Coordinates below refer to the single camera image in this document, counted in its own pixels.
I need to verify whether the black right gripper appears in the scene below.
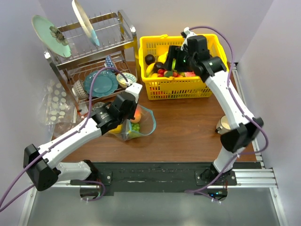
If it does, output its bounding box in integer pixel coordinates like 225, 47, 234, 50
163, 45, 196, 73

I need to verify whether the red yellow apple toy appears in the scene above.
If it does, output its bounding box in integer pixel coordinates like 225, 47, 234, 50
130, 108, 142, 123

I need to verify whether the green grape bunch toy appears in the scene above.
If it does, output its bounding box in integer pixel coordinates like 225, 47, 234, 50
129, 123, 141, 137

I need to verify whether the yellow bell pepper toy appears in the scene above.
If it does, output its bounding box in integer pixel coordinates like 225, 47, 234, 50
109, 125, 123, 134

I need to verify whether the clear zip bag blue seal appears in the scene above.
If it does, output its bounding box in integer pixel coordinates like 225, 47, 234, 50
109, 105, 156, 141

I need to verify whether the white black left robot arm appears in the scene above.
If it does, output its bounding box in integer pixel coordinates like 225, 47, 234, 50
24, 91, 139, 191

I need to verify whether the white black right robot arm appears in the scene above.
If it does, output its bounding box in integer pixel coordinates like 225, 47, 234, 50
165, 32, 263, 185

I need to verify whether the polka dot plastic bag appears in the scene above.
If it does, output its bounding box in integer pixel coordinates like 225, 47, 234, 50
37, 79, 81, 141

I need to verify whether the yellow pear toy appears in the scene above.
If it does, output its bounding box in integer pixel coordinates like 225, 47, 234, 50
158, 51, 168, 64

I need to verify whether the dark avocado toy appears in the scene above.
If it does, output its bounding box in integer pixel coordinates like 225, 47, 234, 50
144, 54, 156, 65
153, 62, 165, 73

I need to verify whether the yellow plastic basket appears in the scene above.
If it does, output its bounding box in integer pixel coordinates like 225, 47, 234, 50
138, 33, 230, 101

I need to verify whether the yellow banana toy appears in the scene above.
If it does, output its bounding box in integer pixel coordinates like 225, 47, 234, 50
145, 63, 156, 77

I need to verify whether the watermelon slice toy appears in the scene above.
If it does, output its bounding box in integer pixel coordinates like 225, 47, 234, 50
184, 72, 196, 77

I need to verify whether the black white floral bowl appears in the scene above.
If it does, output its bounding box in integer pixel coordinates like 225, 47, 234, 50
91, 102, 105, 111

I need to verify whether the yellow blue patterned bowl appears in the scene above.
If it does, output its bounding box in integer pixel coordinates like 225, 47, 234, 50
116, 73, 137, 89

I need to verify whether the teal scalloped plate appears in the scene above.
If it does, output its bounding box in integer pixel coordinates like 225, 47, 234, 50
83, 70, 119, 97

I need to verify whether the blue zigzag bowl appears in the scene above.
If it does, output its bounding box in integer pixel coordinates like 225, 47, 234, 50
104, 56, 117, 75

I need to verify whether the steel two-tier dish rack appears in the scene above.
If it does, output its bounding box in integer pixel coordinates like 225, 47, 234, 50
44, 10, 141, 111

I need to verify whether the cream ceramic mug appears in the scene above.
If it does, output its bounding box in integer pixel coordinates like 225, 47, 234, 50
215, 115, 231, 135

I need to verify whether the mint green flower plate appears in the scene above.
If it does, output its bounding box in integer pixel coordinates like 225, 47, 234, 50
32, 15, 71, 58

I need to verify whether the beige blue-edged plate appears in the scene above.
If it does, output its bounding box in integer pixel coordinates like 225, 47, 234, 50
71, 0, 100, 47

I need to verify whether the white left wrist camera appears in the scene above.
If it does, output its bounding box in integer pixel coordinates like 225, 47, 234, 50
125, 82, 143, 102

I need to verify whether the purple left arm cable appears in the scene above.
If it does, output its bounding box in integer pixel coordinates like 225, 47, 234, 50
0, 67, 131, 211

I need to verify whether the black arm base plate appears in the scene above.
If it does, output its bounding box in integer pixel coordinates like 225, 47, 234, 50
70, 162, 237, 198

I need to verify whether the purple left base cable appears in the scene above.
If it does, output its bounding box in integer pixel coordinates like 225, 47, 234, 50
75, 178, 106, 202

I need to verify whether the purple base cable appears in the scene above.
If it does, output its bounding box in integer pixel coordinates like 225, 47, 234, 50
75, 178, 106, 202
184, 154, 240, 196

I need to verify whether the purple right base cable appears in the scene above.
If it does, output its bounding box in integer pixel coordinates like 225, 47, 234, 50
184, 154, 240, 196

